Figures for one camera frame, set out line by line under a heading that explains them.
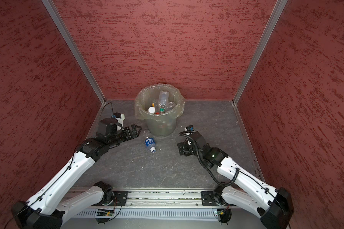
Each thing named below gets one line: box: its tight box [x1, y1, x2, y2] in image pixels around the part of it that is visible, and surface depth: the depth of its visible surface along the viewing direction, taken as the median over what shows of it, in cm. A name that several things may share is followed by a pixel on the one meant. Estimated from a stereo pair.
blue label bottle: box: [144, 136, 157, 154], surface depth 91 cm
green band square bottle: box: [147, 105, 156, 115], surface depth 78 cm
